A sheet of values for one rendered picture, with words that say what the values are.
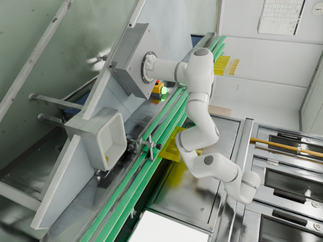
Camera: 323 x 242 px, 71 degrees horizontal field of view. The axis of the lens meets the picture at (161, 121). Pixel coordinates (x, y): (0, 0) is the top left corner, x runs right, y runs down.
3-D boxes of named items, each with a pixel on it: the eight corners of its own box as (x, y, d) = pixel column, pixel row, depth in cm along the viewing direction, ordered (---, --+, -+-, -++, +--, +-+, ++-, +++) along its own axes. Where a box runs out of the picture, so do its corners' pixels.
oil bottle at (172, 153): (147, 153, 128) (183, 164, 120) (146, 146, 124) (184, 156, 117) (152, 147, 132) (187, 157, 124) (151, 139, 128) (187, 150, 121)
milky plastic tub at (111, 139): (91, 167, 103) (107, 173, 100) (79, 129, 89) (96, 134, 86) (113, 143, 115) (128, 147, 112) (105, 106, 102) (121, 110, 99)
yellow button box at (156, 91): (149, 95, 143) (159, 97, 141) (148, 84, 139) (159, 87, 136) (154, 90, 148) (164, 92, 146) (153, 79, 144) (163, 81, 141)
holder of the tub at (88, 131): (93, 174, 106) (107, 179, 104) (78, 128, 90) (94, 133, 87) (114, 150, 119) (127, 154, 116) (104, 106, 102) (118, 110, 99)
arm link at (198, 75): (185, 114, 91) (180, 83, 79) (193, 76, 106) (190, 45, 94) (209, 115, 89) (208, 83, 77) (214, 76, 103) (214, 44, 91)
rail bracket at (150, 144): (138, 158, 116) (160, 164, 112) (134, 133, 106) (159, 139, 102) (141, 154, 118) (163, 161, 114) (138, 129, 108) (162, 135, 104)
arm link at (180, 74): (176, 88, 105) (210, 94, 98) (172, 64, 95) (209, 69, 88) (184, 75, 110) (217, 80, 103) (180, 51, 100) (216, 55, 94)
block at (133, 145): (126, 151, 117) (138, 155, 115) (123, 138, 111) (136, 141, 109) (129, 147, 120) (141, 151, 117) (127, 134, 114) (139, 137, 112)
